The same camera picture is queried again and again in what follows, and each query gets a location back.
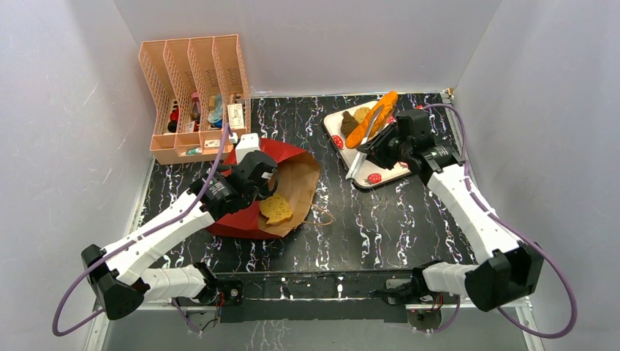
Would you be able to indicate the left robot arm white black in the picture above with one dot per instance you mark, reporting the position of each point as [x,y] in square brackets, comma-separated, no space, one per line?
[121,273]

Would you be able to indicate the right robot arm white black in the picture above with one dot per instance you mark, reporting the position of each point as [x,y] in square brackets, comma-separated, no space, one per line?
[507,268]

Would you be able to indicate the red brown paper bag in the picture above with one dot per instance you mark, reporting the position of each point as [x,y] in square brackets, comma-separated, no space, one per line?
[298,173]

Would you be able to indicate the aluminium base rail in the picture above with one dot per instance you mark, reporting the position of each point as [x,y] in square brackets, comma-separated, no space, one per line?
[310,293]

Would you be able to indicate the red dark bottle in organizer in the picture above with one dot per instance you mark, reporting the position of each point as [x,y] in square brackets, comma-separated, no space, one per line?
[173,121]

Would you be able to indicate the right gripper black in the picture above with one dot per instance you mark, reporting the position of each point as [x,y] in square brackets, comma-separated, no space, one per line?
[382,151]

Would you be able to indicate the yellow speckled bread slice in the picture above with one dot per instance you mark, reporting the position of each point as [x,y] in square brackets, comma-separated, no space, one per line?
[275,209]

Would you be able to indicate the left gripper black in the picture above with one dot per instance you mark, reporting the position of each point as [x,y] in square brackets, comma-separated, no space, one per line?
[264,193]

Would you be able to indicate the pink plastic file organizer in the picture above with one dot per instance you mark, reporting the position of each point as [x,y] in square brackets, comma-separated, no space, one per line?
[197,84]

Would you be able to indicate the round yellow fake bread slice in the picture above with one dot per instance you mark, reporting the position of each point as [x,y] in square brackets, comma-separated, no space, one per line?
[360,114]

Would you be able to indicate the brown twisted fake bread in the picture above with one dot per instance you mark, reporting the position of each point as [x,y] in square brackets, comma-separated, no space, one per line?
[348,123]

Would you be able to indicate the small white label box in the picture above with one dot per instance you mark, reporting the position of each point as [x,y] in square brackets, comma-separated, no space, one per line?
[211,144]

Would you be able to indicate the white card box in organizer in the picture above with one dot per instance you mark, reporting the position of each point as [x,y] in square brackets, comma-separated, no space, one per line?
[236,118]

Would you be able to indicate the blue packet in organizer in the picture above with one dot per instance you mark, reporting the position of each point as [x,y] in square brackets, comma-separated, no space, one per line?
[215,113]

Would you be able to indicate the small green white tube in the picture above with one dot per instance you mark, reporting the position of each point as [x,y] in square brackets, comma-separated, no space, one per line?
[194,151]

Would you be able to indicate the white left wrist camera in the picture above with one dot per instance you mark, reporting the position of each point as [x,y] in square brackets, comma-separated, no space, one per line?
[247,144]

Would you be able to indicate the pink brown bottle in organizer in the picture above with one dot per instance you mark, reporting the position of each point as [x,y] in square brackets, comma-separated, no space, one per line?
[195,111]

